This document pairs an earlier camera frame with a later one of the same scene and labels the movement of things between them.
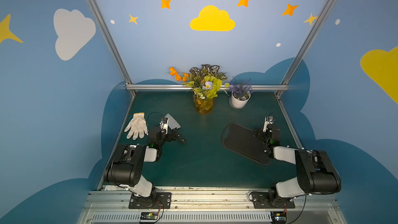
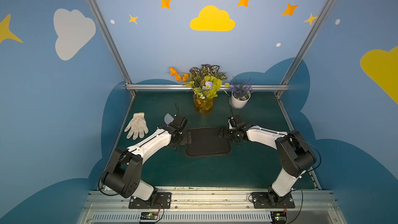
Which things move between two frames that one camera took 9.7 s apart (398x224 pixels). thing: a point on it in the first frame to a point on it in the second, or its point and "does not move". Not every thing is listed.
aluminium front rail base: x=213 y=205 does not move
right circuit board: x=278 y=218 does not move
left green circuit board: x=148 y=215 does not move
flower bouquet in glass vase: x=205 y=81 does not move
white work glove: x=137 y=126 does not move
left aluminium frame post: x=108 y=35 does not move
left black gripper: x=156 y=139 to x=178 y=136
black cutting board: x=244 y=141 to x=206 y=141
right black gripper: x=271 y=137 to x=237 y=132
